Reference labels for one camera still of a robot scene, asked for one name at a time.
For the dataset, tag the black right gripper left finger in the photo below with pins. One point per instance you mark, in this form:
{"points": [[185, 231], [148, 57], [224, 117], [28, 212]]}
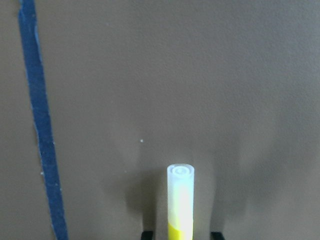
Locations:
{"points": [[146, 235]]}

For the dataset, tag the yellow highlighter pen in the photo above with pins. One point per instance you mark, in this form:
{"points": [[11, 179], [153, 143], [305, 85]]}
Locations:
{"points": [[180, 201]]}

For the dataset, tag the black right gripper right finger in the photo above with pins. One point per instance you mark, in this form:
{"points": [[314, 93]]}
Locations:
{"points": [[216, 235]]}

